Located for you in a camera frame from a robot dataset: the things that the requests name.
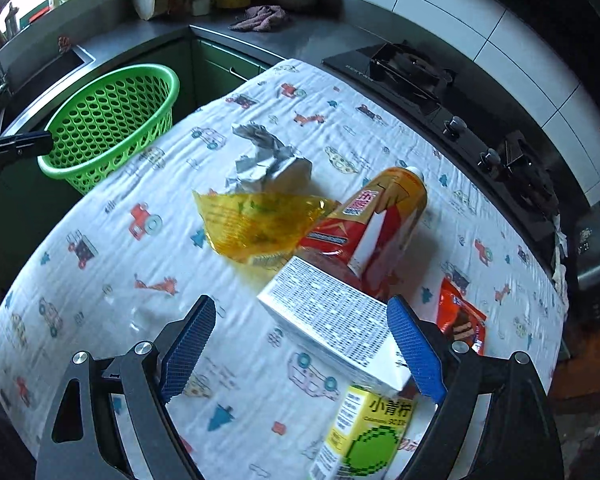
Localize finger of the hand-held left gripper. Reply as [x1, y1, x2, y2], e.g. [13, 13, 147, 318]
[0, 131, 54, 161]

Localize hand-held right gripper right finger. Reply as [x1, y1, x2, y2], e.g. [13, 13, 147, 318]
[386, 295, 566, 480]

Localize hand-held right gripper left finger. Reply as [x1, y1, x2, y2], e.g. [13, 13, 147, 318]
[35, 294, 217, 480]

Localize green perforated plastic basket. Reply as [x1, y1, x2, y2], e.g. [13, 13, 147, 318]
[37, 63, 180, 196]

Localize orange snack packet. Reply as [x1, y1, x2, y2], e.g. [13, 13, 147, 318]
[434, 277, 488, 356]

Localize white drink carton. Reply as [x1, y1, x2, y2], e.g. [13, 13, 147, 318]
[257, 255, 416, 396]

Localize crushed clear plastic bottle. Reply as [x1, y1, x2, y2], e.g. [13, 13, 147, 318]
[310, 385, 418, 480]

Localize yellow plastic bag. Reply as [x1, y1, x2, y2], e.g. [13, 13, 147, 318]
[193, 189, 342, 267]

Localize silver foil wrapper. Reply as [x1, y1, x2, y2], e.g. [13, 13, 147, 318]
[224, 122, 313, 196]

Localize steel kitchen sink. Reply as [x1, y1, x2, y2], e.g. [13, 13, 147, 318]
[0, 45, 96, 126]

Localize white printed cloth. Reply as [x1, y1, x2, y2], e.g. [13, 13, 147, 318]
[0, 58, 571, 480]

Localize black and silver appliance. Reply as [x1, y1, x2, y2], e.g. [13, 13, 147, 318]
[565, 165, 600, 321]

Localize black burner grate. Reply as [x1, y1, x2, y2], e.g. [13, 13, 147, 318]
[370, 42, 453, 101]
[497, 130, 561, 216]

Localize pink rag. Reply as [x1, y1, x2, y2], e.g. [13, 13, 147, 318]
[228, 5, 291, 33]

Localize black gas stove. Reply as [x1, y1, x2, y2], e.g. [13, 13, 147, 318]
[321, 41, 558, 266]

